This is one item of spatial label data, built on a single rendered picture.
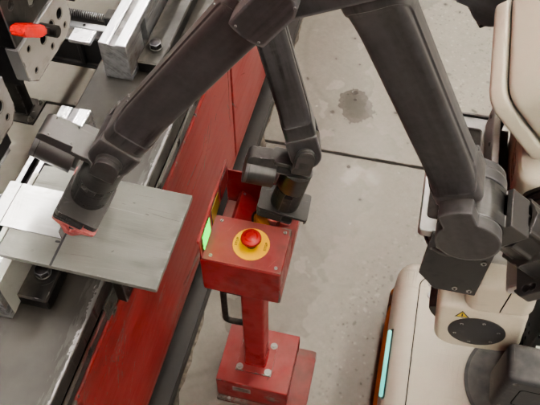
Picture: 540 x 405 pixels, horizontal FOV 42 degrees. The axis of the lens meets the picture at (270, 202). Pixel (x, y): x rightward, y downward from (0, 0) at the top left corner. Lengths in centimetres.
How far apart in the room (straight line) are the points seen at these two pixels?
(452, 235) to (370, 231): 149
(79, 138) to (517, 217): 56
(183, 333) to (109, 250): 100
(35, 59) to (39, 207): 24
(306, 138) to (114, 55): 47
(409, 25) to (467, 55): 229
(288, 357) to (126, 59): 94
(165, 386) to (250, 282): 73
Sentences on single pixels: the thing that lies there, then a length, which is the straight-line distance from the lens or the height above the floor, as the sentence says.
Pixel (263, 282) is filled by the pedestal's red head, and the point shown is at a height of 74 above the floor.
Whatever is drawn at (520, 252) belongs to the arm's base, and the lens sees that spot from 90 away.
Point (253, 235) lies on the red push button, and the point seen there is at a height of 81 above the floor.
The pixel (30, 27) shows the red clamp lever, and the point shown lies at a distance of 102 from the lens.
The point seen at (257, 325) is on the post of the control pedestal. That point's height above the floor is 38.
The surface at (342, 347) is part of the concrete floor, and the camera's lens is 213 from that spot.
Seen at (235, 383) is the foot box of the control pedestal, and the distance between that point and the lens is 195.
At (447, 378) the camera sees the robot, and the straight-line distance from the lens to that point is 183.
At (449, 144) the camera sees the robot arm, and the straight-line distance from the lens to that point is 77.
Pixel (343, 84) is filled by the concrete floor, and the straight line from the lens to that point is 274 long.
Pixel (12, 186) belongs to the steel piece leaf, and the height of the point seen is 100.
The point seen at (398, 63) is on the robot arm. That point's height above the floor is 147.
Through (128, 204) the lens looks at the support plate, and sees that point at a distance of 117.
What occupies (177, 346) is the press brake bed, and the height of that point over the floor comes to 5.
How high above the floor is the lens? 194
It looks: 55 degrees down
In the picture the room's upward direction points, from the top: straight up
